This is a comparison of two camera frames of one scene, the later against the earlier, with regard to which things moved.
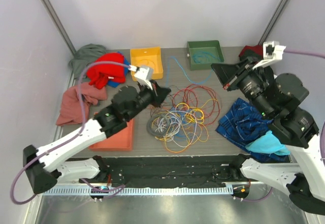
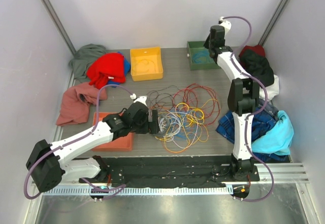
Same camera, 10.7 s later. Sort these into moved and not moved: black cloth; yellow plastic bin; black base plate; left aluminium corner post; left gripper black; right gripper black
Moved: left gripper black; right gripper black
Not moved: black base plate; black cloth; yellow plastic bin; left aluminium corner post
